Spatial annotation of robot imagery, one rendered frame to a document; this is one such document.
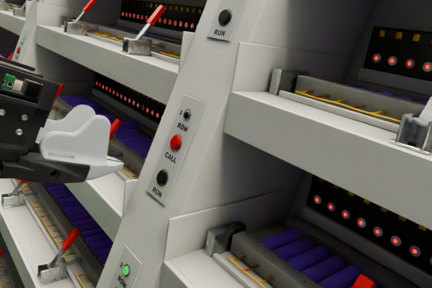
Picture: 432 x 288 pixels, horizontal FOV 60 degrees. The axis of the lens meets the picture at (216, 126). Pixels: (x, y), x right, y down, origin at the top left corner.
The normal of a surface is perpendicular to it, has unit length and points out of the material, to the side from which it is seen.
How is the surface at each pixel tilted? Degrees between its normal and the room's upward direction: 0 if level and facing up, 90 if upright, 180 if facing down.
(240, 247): 107
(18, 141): 90
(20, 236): 17
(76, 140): 90
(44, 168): 90
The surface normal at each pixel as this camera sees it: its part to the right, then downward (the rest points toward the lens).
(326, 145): -0.76, 0.05
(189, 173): -0.68, -0.22
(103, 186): 0.15, -0.95
